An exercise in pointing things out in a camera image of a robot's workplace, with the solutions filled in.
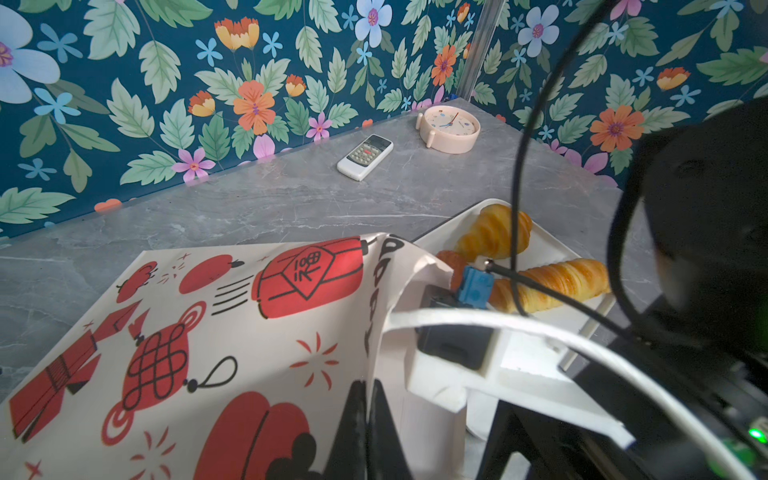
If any yellow fake croissant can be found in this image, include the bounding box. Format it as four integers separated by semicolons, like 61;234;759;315
456;204;533;262

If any white rectangular tray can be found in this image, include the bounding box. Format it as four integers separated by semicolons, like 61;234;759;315
412;197;618;442

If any pink round alarm clock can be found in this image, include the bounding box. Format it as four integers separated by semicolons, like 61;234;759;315
416;105;481;155

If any long twisted fake bread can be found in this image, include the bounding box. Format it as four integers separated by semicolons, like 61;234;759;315
489;258;611;314

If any orange-brown fake pastry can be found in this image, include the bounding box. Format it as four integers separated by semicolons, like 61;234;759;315
437;250;469;293

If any black camera cable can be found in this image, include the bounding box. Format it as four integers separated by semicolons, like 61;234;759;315
482;0;768;421

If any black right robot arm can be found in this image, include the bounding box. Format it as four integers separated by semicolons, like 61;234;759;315
478;98;767;479

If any white remote control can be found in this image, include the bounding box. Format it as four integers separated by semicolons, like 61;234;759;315
336;135;394;182

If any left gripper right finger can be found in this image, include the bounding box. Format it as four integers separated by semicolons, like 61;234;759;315
367;379;413;480

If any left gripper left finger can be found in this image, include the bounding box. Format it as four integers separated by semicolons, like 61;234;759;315
322;380;367;480

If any white and red paper bag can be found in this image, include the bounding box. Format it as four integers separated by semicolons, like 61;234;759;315
1;233;463;479

